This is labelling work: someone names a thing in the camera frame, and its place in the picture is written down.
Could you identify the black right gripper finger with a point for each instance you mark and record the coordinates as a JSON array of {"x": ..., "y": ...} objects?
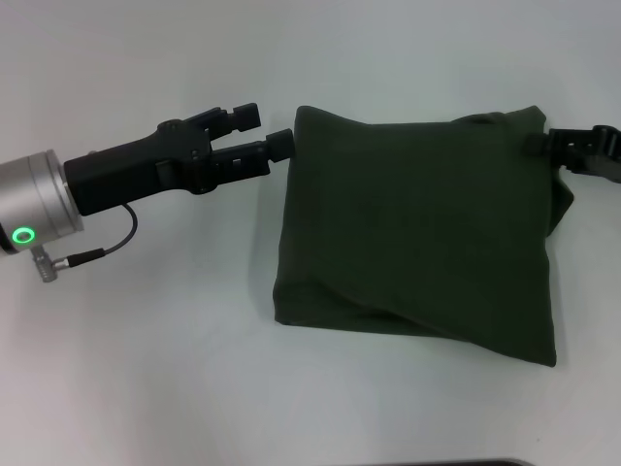
[{"x": 538, "y": 144}]

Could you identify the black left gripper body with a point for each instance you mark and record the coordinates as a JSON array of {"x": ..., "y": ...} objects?
[{"x": 121, "y": 175}]

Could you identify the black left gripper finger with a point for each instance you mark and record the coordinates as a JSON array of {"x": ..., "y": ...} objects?
[
  {"x": 245, "y": 116},
  {"x": 281, "y": 144}
]

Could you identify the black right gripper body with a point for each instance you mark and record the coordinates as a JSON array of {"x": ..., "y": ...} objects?
[{"x": 609, "y": 153}]

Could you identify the dark green FREE T-shirt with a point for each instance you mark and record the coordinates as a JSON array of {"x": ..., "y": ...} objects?
[{"x": 412, "y": 233}]

